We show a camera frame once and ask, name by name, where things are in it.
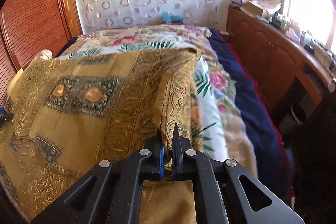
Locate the teal object at bed head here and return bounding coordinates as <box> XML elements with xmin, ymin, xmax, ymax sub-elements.
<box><xmin>159</xmin><ymin>11</ymin><xmax>183</xmax><ymax>25</ymax></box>

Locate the navy blue bed sheet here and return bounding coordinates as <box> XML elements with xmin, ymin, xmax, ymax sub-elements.
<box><xmin>209</xmin><ymin>28</ymin><xmax>293</xmax><ymax>205</ymax></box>

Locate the cardboard box on sideboard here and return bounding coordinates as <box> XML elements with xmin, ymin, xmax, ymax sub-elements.
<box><xmin>243</xmin><ymin>0</ymin><xmax>281</xmax><ymax>18</ymax></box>

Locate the orange wooden wardrobe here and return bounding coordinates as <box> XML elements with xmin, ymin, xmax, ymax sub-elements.
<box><xmin>1</xmin><ymin>0</ymin><xmax>83</xmax><ymax>106</ymax></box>

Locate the long wooden sideboard cabinet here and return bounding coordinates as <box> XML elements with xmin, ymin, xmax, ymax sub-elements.
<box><xmin>226</xmin><ymin>7</ymin><xmax>335</xmax><ymax>125</ymax></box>

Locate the floral quilt bedspread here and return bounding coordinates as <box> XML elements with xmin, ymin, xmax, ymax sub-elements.
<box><xmin>63</xmin><ymin>24</ymin><xmax>257</xmax><ymax>176</ymax></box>

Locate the palm leaf print blanket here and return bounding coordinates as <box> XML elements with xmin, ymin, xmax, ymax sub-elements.
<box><xmin>59</xmin><ymin>41</ymin><xmax>228</xmax><ymax>161</ymax></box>

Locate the golden patterned scarf cloth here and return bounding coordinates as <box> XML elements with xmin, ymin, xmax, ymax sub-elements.
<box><xmin>1</xmin><ymin>48</ymin><xmax>202</xmax><ymax>221</ymax></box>

